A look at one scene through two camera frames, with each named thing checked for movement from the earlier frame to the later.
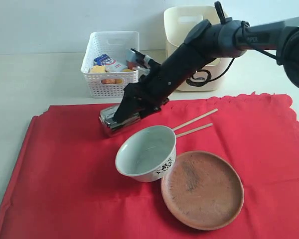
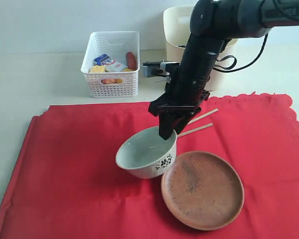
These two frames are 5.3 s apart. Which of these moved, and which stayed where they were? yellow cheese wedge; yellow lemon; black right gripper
Moved: black right gripper
Stayed: yellow lemon; yellow cheese wedge
